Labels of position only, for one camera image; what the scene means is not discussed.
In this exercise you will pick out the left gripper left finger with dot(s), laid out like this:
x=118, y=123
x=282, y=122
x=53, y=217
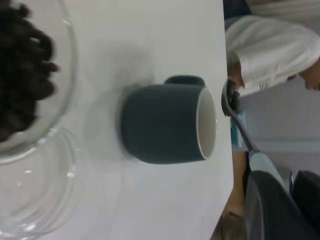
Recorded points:
x=270, y=212

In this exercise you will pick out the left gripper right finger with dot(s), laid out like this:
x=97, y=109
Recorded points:
x=308, y=192

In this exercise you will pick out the few scooped-size coffee beans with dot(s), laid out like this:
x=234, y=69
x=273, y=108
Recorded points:
x=235, y=98

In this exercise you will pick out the dark grey ceramic mug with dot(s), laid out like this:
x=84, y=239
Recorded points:
x=160, y=125

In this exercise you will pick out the double-walled glass cup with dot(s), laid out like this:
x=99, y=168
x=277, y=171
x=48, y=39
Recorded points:
x=67, y=62

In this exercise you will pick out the person in white shirt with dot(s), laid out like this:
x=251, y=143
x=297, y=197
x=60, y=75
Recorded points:
x=270, y=50

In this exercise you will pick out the clear glass dish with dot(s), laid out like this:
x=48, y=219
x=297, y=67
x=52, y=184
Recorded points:
x=45, y=187

